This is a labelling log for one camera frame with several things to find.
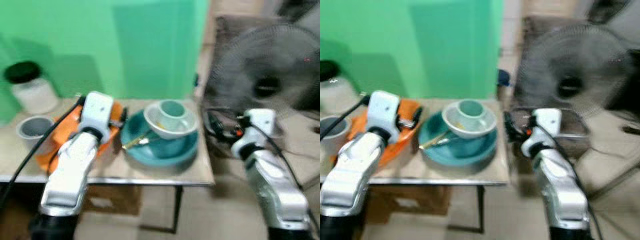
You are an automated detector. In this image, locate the orange plate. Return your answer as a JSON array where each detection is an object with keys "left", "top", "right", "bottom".
[
  {"left": 36, "top": 100, "right": 124, "bottom": 174},
  {"left": 329, "top": 98, "right": 424, "bottom": 169}
]

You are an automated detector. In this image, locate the metal cutlery piece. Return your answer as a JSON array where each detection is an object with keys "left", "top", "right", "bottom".
[
  {"left": 121, "top": 130, "right": 152, "bottom": 151},
  {"left": 419, "top": 130, "right": 452, "bottom": 151}
]

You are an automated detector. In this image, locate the white bowl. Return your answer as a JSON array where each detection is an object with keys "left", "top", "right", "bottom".
[
  {"left": 143, "top": 100, "right": 200, "bottom": 140},
  {"left": 441, "top": 100, "right": 498, "bottom": 140}
]

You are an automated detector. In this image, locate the pale green cup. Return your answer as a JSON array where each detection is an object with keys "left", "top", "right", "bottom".
[
  {"left": 158, "top": 99, "right": 189, "bottom": 132},
  {"left": 457, "top": 99, "right": 487, "bottom": 132}
]

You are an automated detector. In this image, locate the teal plate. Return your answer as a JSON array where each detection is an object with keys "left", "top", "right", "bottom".
[
  {"left": 120, "top": 109, "right": 200, "bottom": 169},
  {"left": 418, "top": 109, "right": 499, "bottom": 169}
]

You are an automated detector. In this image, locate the grey electric fan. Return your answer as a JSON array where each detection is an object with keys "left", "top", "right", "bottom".
[
  {"left": 204, "top": 22, "right": 321, "bottom": 127},
  {"left": 514, "top": 24, "right": 635, "bottom": 121}
]

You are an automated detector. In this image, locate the green backdrop board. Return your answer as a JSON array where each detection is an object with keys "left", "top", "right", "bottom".
[
  {"left": 0, "top": 0, "right": 211, "bottom": 126},
  {"left": 320, "top": 0, "right": 505, "bottom": 101}
]

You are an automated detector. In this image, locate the grey cup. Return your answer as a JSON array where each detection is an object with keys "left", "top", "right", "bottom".
[
  {"left": 320, "top": 116, "right": 352, "bottom": 157},
  {"left": 16, "top": 115, "right": 55, "bottom": 152}
]

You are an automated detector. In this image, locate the white jar with black lid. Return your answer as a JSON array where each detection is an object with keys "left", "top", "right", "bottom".
[
  {"left": 4, "top": 60, "right": 60, "bottom": 115},
  {"left": 320, "top": 59, "right": 359, "bottom": 116}
]

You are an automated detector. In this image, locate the brown cardboard box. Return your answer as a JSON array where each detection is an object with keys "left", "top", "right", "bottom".
[
  {"left": 81, "top": 183, "right": 144, "bottom": 217},
  {"left": 371, "top": 185, "right": 437, "bottom": 218}
]

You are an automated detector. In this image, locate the black table leg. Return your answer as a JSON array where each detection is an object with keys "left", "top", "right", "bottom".
[
  {"left": 456, "top": 184, "right": 487, "bottom": 234},
  {"left": 151, "top": 184, "right": 184, "bottom": 234}
]

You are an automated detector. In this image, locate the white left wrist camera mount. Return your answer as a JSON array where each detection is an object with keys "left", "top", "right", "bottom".
[
  {"left": 79, "top": 91, "right": 115, "bottom": 142},
  {"left": 366, "top": 90, "right": 401, "bottom": 139}
]

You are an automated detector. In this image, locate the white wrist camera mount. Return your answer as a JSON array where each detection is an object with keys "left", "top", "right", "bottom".
[
  {"left": 521, "top": 108, "right": 562, "bottom": 157},
  {"left": 79, "top": 91, "right": 115, "bottom": 142},
  {"left": 231, "top": 108, "right": 276, "bottom": 157},
  {"left": 366, "top": 90, "right": 401, "bottom": 139}
]

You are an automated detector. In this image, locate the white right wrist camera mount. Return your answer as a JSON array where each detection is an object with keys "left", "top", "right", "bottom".
[
  {"left": 521, "top": 108, "right": 562, "bottom": 157},
  {"left": 231, "top": 108, "right": 276, "bottom": 157}
]

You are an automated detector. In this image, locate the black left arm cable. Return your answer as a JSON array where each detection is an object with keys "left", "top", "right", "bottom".
[
  {"left": 320, "top": 95, "right": 372, "bottom": 142},
  {"left": 0, "top": 96, "right": 86, "bottom": 211}
]

